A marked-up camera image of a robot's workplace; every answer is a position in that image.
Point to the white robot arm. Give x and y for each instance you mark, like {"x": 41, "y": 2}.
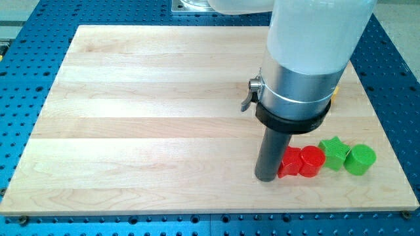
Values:
{"x": 308, "y": 47}

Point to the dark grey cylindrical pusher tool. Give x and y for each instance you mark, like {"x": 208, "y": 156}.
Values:
{"x": 273, "y": 147}

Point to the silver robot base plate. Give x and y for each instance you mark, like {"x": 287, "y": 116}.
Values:
{"x": 189, "y": 6}

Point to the green cylinder block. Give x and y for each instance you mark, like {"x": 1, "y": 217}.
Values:
{"x": 360, "y": 158}

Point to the yellow block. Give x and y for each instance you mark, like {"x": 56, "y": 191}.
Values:
{"x": 334, "y": 95}

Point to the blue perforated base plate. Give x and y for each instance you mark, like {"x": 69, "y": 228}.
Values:
{"x": 34, "y": 58}

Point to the green star block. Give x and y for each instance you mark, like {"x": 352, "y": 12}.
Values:
{"x": 335, "y": 152}

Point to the light wooden board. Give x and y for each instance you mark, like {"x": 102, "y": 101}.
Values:
{"x": 147, "y": 120}

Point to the red cylinder block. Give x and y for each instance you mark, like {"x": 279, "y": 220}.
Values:
{"x": 313, "y": 159}

